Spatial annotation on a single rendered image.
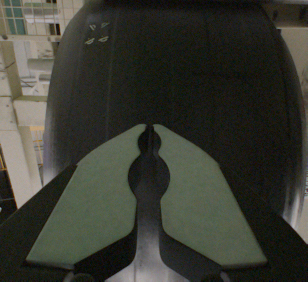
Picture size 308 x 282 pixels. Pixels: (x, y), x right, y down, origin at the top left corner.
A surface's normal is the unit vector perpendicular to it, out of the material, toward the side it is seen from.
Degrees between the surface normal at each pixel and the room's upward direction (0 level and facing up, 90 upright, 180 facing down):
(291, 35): 90
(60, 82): 119
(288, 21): 90
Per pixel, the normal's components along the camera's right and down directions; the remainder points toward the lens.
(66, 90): -0.66, -0.18
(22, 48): 0.26, 0.39
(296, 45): -1.00, -0.01
